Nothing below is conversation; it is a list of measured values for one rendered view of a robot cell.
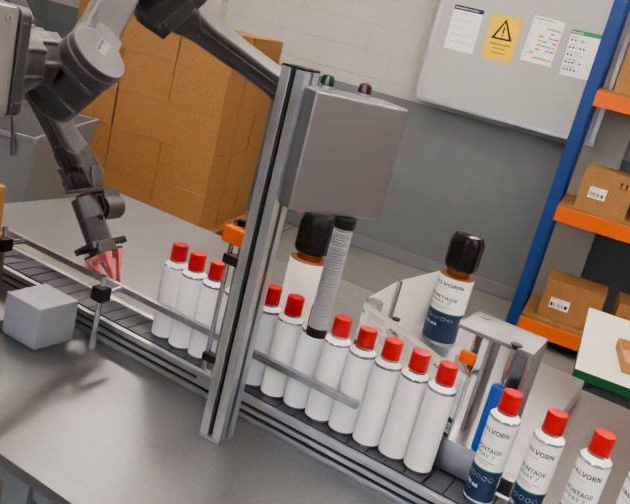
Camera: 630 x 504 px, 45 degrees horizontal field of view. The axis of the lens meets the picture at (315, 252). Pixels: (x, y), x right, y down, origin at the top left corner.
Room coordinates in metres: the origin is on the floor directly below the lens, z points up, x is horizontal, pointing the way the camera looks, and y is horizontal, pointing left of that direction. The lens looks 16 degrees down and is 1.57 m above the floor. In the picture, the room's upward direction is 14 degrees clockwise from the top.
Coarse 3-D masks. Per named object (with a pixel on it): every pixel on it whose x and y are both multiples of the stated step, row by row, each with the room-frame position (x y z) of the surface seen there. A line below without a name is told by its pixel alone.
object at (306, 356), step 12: (300, 336) 1.31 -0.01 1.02; (300, 348) 1.31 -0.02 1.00; (312, 348) 1.30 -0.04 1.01; (300, 360) 1.30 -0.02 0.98; (312, 360) 1.30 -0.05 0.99; (312, 372) 1.31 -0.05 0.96; (288, 384) 1.31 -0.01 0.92; (300, 384) 1.30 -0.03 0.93; (288, 396) 1.31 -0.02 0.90; (300, 396) 1.30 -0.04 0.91; (300, 408) 1.30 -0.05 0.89
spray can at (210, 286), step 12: (216, 264) 1.41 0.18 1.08; (216, 276) 1.41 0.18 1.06; (204, 288) 1.41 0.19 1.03; (216, 288) 1.40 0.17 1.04; (204, 300) 1.41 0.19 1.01; (216, 300) 1.41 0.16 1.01; (204, 312) 1.40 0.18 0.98; (192, 336) 1.41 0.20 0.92; (204, 336) 1.40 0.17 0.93; (192, 348) 1.41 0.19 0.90; (204, 348) 1.41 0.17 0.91
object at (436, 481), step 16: (16, 256) 1.70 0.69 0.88; (32, 272) 1.63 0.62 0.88; (48, 272) 1.66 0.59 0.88; (64, 288) 1.59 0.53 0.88; (80, 288) 1.61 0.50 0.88; (80, 304) 1.53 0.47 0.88; (112, 304) 1.57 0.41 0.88; (112, 320) 1.49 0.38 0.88; (128, 320) 1.51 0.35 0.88; (144, 320) 1.53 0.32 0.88; (144, 336) 1.45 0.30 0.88; (176, 352) 1.41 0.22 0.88; (208, 368) 1.38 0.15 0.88; (272, 400) 1.32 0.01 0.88; (304, 416) 1.29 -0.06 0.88; (352, 448) 1.22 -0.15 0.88; (384, 464) 1.19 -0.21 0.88; (400, 464) 1.20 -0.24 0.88; (416, 480) 1.16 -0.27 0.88; (432, 480) 1.18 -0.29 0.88; (448, 480) 1.19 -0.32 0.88; (448, 496) 1.14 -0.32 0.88; (496, 496) 1.18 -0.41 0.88
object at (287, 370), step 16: (32, 240) 1.62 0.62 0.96; (64, 256) 1.57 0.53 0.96; (96, 272) 1.52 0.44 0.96; (128, 288) 1.48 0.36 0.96; (160, 304) 1.44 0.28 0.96; (192, 320) 1.40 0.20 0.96; (256, 352) 1.33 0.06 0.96; (288, 368) 1.30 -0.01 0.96; (320, 384) 1.26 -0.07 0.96; (352, 400) 1.23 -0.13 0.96
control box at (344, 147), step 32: (320, 96) 1.17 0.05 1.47; (352, 96) 1.23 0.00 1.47; (320, 128) 1.18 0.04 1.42; (352, 128) 1.20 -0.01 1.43; (384, 128) 1.23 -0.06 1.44; (288, 160) 1.20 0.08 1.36; (320, 160) 1.18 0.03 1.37; (352, 160) 1.21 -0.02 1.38; (384, 160) 1.24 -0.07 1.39; (288, 192) 1.18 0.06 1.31; (320, 192) 1.19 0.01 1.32; (352, 192) 1.22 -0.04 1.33; (384, 192) 1.25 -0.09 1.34
